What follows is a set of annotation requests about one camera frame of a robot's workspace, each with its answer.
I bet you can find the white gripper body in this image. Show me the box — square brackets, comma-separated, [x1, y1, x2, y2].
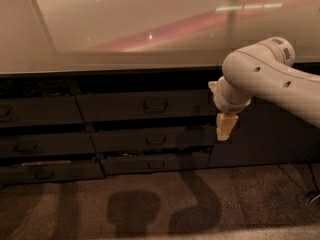
[213, 77, 251, 114]

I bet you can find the dark drawer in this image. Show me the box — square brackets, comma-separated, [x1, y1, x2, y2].
[0, 133, 95, 158]
[76, 89, 216, 122]
[0, 97, 82, 128]
[0, 160, 104, 185]
[91, 125, 216, 152]
[101, 152, 209, 175]

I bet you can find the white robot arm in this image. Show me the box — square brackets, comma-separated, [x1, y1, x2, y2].
[208, 37, 320, 141]

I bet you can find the dark cabinet door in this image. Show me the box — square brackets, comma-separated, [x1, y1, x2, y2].
[207, 63, 320, 169]

